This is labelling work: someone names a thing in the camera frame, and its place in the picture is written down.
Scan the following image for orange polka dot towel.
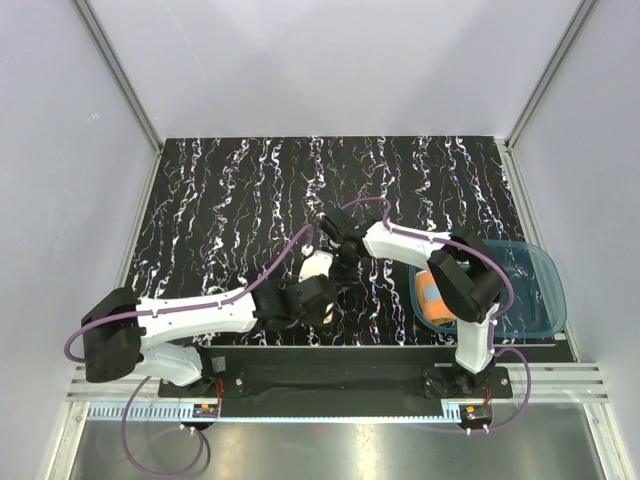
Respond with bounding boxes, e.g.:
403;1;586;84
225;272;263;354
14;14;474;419
415;271;455;326

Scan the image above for yellow patterned towel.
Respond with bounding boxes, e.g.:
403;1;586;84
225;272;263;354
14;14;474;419
322;302;335;326

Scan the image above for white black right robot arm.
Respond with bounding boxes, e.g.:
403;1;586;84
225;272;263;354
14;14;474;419
320;209;507;398

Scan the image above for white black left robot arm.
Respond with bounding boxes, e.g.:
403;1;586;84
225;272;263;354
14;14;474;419
81;251;337;396

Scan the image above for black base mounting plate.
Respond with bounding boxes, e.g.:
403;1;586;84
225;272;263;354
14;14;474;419
158;345;512;401

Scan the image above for blue translucent plastic tray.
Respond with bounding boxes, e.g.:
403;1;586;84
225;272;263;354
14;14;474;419
409;239;567;341

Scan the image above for grey slotted cable duct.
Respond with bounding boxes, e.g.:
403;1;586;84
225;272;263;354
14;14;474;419
87;402;220;422

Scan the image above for aluminium frame rail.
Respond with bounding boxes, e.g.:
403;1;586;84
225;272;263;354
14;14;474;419
499;362;611;404

